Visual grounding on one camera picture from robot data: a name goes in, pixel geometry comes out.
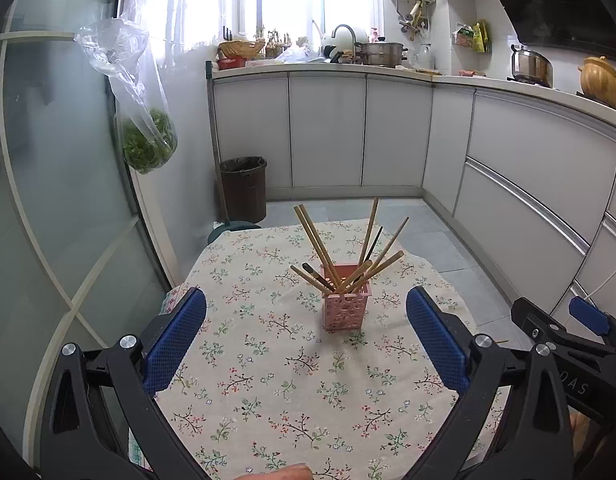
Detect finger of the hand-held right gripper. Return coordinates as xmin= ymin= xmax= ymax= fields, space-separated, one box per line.
xmin=568 ymin=295 xmax=614 ymax=337
xmin=511 ymin=297 xmax=569 ymax=345

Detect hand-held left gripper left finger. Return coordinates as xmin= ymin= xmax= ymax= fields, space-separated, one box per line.
xmin=40 ymin=286 xmax=209 ymax=480

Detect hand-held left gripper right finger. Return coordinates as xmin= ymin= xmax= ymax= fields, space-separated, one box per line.
xmin=403 ymin=286 xmax=573 ymax=480

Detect pink perforated plastic basket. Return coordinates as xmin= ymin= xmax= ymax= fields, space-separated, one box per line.
xmin=320 ymin=262 xmax=373 ymax=332

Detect black chopstick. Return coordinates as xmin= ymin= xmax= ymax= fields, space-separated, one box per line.
xmin=301 ymin=263 xmax=335 ymax=293
xmin=359 ymin=226 xmax=385 ymax=264

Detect group of wooden chopsticks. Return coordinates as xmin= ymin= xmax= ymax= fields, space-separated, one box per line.
xmin=289 ymin=197 xmax=410 ymax=297

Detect person's right hand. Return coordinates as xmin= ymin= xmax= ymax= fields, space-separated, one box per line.
xmin=569 ymin=411 xmax=592 ymax=461

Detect person's left hand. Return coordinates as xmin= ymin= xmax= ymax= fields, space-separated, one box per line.
xmin=243 ymin=462 xmax=313 ymax=480

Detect floral tablecloth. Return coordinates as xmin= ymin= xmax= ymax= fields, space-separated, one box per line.
xmin=128 ymin=220 xmax=511 ymax=480

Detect dark blue round object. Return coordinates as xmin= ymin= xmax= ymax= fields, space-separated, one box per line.
xmin=207 ymin=220 xmax=263 ymax=244

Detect dark brown trash bin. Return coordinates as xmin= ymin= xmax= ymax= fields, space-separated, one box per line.
xmin=219 ymin=156 xmax=269 ymax=224

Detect frosted glass sliding door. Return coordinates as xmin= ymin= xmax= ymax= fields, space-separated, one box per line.
xmin=0 ymin=0 xmax=169 ymax=480

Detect plastic bag of greens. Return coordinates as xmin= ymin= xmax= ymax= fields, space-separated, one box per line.
xmin=74 ymin=17 xmax=179 ymax=176

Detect yellow clay pot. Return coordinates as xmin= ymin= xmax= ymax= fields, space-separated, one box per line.
xmin=578 ymin=56 xmax=616 ymax=111

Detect stainless steel lidded pot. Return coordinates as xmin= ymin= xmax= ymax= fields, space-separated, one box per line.
xmin=510 ymin=44 xmax=554 ymax=86

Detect steel steamer pot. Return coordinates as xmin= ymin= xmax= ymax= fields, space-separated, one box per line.
xmin=355 ymin=41 xmax=409 ymax=67

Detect wicker basket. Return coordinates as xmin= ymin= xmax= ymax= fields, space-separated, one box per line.
xmin=218 ymin=40 xmax=266 ymax=59

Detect windowsill plants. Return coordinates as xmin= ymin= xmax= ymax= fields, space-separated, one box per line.
xmin=255 ymin=27 xmax=293 ymax=58

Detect black range hood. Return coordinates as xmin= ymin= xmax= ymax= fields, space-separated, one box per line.
xmin=475 ymin=0 xmax=616 ymax=58

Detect white kettle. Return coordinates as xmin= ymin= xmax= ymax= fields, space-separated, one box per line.
xmin=320 ymin=27 xmax=356 ymax=58

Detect chrome faucet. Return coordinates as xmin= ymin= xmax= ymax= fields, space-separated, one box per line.
xmin=332 ymin=24 xmax=357 ymax=56

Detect white cable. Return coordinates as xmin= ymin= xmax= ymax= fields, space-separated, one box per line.
xmin=585 ymin=232 xmax=616 ymax=301

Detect packets in wall rack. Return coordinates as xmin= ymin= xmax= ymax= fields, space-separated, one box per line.
xmin=452 ymin=19 xmax=492 ymax=54

